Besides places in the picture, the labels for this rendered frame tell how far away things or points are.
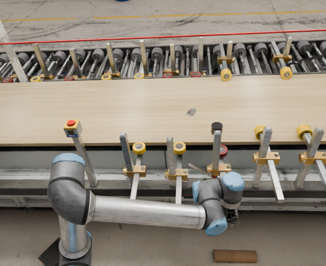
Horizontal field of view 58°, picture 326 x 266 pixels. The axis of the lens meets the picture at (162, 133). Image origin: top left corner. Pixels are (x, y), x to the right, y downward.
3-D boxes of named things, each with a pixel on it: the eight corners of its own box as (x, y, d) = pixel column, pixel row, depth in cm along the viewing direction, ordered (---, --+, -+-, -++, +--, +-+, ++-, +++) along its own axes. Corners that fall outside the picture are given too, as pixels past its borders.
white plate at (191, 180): (230, 188, 178) (232, 178, 171) (187, 188, 180) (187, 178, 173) (230, 187, 178) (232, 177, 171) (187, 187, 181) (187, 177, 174)
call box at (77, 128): (80, 138, 155) (75, 127, 150) (67, 138, 155) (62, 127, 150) (83, 129, 160) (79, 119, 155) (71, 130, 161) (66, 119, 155)
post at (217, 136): (216, 189, 181) (221, 133, 148) (211, 189, 181) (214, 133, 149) (216, 185, 184) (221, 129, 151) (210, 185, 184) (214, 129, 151)
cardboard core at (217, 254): (257, 259, 206) (214, 258, 209) (255, 264, 212) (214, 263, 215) (255, 248, 212) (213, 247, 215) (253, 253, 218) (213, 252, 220)
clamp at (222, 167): (230, 176, 170) (231, 170, 166) (207, 176, 171) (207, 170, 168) (229, 168, 174) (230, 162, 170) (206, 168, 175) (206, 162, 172)
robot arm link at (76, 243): (59, 277, 144) (39, 180, 95) (63, 243, 157) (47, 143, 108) (91, 274, 147) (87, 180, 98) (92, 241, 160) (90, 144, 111)
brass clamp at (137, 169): (146, 178, 175) (145, 172, 172) (123, 178, 177) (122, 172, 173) (147, 170, 180) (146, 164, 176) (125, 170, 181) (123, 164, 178)
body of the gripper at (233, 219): (221, 225, 138) (223, 211, 130) (220, 209, 145) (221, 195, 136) (238, 225, 138) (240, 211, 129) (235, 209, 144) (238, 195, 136)
